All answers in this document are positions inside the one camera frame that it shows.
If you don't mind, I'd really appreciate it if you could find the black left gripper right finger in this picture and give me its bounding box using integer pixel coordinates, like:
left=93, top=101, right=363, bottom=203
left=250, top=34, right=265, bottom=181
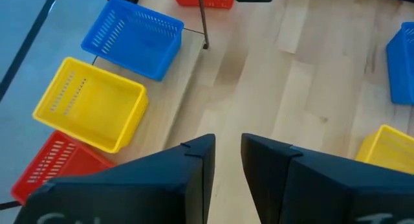
left=241, top=132, right=414, bottom=224

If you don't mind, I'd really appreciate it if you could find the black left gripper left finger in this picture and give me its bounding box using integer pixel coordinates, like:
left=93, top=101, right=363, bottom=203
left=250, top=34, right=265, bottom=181
left=12, top=133, right=217, bottom=224

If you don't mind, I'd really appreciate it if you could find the yellow plastic basket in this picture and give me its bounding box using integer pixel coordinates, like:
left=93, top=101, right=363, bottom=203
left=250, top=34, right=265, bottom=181
left=354, top=124, right=414, bottom=175
left=32, top=56, right=150, bottom=154

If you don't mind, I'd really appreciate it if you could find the blue plastic basket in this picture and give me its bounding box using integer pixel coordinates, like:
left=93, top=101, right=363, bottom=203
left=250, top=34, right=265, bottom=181
left=80, top=0, right=185, bottom=82
left=386, top=21, right=414, bottom=106

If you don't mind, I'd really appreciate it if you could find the black metal wooden shelf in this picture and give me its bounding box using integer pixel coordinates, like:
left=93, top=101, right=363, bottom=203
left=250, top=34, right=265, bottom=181
left=0, top=0, right=210, bottom=211

